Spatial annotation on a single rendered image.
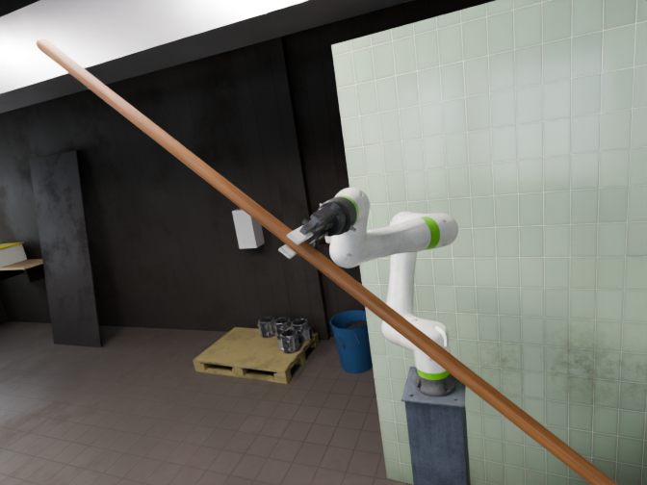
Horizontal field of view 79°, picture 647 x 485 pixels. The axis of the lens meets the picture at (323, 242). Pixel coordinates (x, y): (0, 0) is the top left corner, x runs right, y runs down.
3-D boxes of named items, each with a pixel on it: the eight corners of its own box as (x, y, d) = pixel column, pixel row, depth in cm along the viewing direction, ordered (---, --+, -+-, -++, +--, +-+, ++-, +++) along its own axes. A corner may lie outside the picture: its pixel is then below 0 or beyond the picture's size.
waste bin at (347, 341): (390, 359, 386) (384, 310, 374) (368, 382, 355) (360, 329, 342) (351, 349, 415) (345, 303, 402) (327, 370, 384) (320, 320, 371)
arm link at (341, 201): (316, 215, 107) (332, 188, 103) (350, 241, 105) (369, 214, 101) (306, 220, 101) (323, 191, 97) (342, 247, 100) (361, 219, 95)
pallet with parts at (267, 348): (321, 341, 443) (317, 315, 435) (291, 384, 370) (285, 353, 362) (234, 336, 487) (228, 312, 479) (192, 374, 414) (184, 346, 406)
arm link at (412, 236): (407, 214, 135) (433, 222, 127) (403, 244, 139) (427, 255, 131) (323, 227, 115) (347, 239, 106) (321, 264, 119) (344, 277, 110)
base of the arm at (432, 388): (421, 356, 168) (419, 344, 166) (456, 359, 162) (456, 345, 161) (412, 395, 144) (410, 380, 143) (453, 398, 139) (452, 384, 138)
